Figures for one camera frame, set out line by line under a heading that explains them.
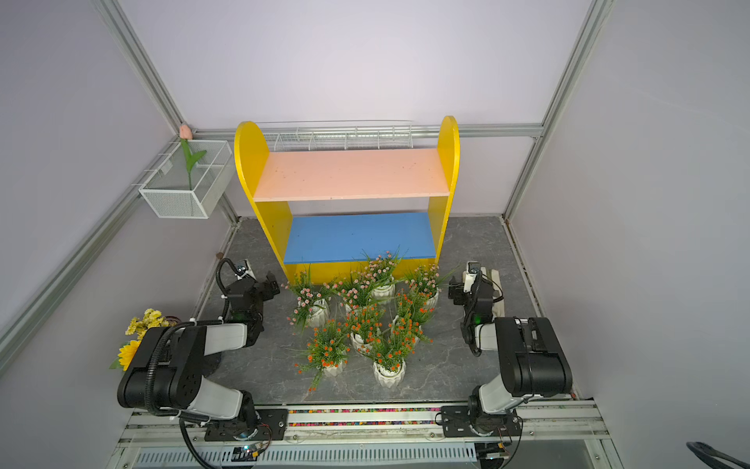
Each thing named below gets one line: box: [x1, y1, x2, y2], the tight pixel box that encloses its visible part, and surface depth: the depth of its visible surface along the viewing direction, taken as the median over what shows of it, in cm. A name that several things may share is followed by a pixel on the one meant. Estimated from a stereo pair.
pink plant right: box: [404, 263, 457, 308], surface depth 87 cm
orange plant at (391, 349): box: [357, 315, 433, 388], surface depth 76 cm
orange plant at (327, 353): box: [293, 319, 351, 392], surface depth 74 cm
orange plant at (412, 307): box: [391, 288, 436, 342], surface depth 80 cm
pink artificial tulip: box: [178, 125, 209, 191], surface depth 92 cm
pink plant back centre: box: [353, 246, 408, 306], surface depth 88 cm
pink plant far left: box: [280, 263, 331, 337], surface depth 85 cm
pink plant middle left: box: [323, 270, 374, 313], surface depth 84 cm
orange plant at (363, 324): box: [343, 303, 384, 354], surface depth 79 cm
